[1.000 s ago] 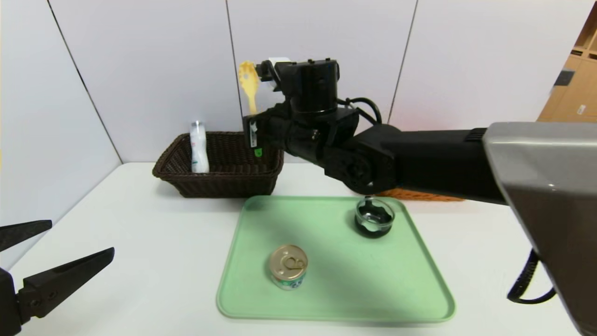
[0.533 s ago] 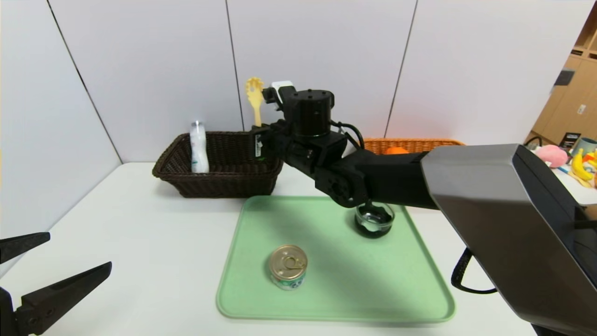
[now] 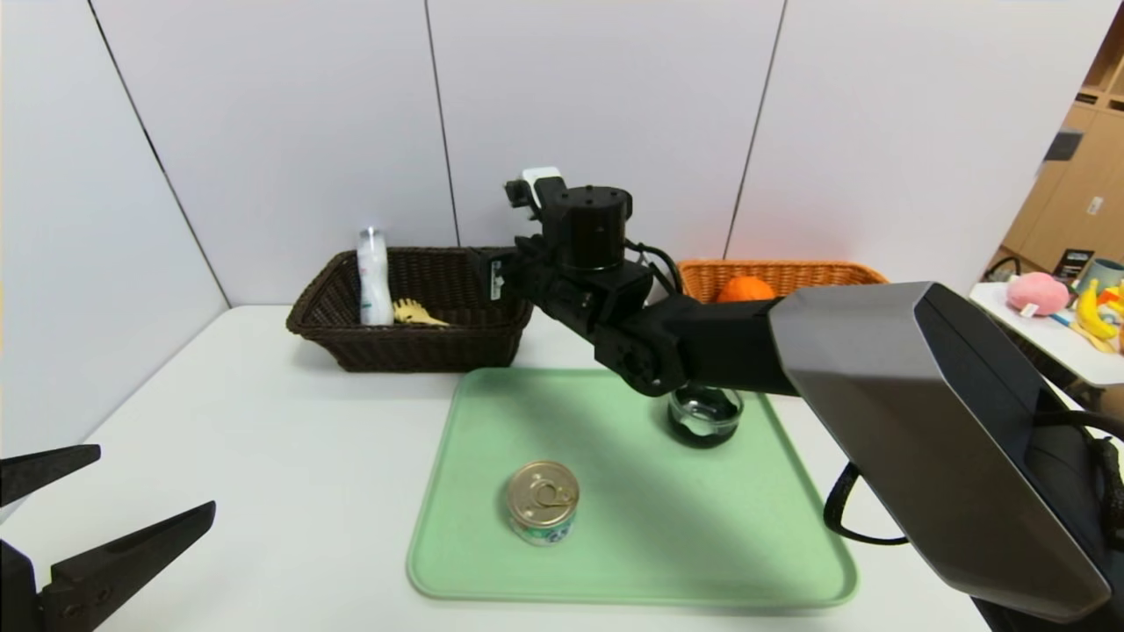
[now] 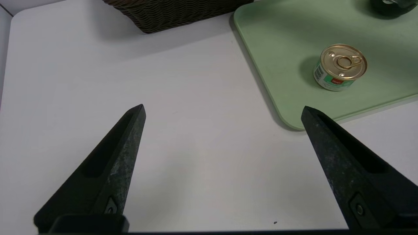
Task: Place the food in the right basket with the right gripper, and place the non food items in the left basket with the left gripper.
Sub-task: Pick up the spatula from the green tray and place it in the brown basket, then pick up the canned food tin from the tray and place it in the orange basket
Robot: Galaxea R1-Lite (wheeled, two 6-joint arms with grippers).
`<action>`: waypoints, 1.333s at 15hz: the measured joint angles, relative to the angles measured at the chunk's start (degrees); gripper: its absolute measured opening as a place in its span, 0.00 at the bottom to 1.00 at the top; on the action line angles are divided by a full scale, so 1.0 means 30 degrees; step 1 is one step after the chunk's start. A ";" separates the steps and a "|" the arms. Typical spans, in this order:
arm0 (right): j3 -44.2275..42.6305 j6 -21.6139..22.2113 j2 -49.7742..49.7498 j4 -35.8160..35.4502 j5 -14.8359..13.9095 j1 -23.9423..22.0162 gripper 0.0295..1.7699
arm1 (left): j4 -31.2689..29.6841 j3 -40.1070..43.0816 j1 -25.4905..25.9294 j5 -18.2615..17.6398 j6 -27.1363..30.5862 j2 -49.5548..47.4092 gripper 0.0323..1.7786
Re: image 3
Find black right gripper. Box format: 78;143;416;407
470;247;521;306

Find yellow spoon green handle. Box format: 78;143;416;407
393;298;450;327

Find white spray bottle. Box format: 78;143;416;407
356;226;396;327

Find gold lid tin can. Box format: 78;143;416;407
507;460;580;547

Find orange fruit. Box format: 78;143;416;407
716;276;778;305

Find dark brown wicker basket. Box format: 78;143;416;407
286;247;535;373

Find orange wicker basket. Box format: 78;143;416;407
676;259;890;305

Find glass bowl black insert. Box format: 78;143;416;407
667;386;745;449

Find light green plastic tray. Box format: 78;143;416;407
406;367;860;608

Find pink plush toy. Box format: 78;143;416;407
1005;272;1072;318

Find white side table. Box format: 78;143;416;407
969;281;1124;388

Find small black box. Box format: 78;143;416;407
1052;248;1095;283

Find yellow banana toy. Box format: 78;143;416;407
1071;279;1124;354

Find teal cup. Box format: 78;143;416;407
1080;257;1124;296

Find black right camera cable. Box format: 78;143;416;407
625;241;684;296

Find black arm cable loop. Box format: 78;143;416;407
822;460;911;548

